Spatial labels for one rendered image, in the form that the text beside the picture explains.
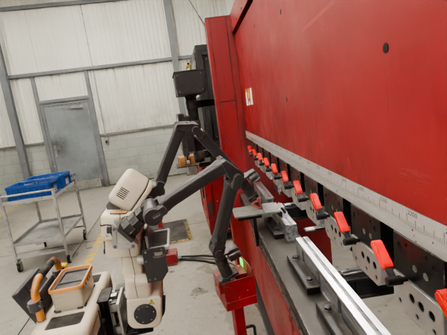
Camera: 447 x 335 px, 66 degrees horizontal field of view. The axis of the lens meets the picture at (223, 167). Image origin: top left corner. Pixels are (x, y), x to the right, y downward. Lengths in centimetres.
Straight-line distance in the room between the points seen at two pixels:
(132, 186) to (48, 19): 801
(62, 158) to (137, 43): 330
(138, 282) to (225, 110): 160
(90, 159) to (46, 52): 264
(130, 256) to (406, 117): 134
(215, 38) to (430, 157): 236
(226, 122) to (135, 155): 618
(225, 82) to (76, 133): 655
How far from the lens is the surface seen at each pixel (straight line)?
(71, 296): 178
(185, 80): 295
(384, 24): 75
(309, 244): 162
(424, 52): 65
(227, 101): 281
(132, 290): 173
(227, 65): 283
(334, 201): 107
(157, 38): 887
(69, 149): 908
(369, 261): 94
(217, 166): 143
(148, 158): 882
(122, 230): 144
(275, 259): 172
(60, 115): 908
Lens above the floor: 164
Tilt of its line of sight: 10 degrees down
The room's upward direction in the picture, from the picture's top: 8 degrees counter-clockwise
